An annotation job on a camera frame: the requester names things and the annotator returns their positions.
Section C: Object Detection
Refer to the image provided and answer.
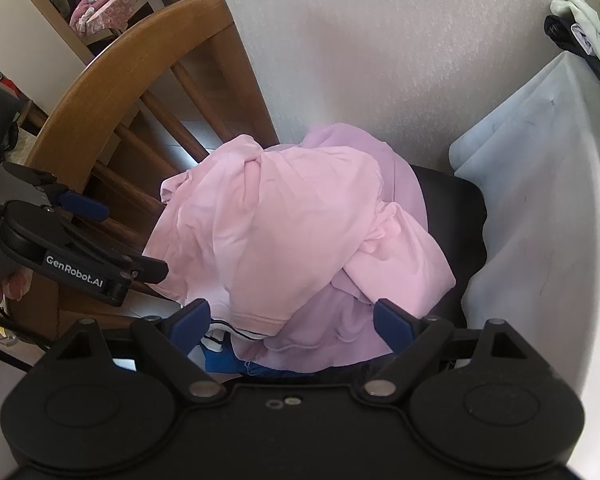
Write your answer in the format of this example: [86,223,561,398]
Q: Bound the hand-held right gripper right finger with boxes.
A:
[357,298,549,403]

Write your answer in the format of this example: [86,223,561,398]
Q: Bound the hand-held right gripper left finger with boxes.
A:
[42,298,231,403]

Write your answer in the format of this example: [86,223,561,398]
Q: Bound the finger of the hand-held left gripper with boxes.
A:
[2,161,110,222]
[106,254,170,286]

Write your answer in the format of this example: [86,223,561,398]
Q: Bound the pink sweater with striped hem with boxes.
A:
[142,133,457,345]

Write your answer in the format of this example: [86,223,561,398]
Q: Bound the person's left hand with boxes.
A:
[0,266,33,312]

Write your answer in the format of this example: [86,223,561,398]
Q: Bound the blue garment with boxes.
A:
[200,337,326,380]

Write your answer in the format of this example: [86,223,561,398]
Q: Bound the lilac garment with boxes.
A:
[232,122,433,376]

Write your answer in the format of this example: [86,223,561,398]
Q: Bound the wooden chair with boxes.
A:
[5,0,488,376]

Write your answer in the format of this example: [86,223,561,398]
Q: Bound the white cloth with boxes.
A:
[447,50,600,461]

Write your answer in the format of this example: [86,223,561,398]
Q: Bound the white hanging garment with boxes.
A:
[551,0,600,68]

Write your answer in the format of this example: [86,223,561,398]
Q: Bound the black cable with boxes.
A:
[0,307,56,373]

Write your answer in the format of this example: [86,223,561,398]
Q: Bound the wooden frame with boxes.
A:
[2,0,187,64]

